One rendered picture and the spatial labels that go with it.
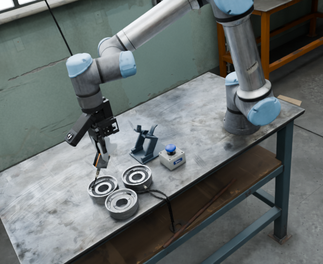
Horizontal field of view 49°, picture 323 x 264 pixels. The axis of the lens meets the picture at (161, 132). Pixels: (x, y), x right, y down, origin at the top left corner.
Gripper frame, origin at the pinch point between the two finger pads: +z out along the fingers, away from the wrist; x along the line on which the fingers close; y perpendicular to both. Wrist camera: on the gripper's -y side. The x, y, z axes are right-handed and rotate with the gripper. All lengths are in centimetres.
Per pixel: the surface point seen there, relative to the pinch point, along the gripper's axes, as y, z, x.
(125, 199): -0.6, 10.6, -12.2
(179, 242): 13.8, 41.6, -16.0
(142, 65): 108, 49, 154
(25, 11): 29, -21, 147
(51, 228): -24.3, 13.1, -3.0
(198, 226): 23.7, 40.7, -16.1
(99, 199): -7.2, 10.2, -6.1
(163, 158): 20.1, 9.5, -5.5
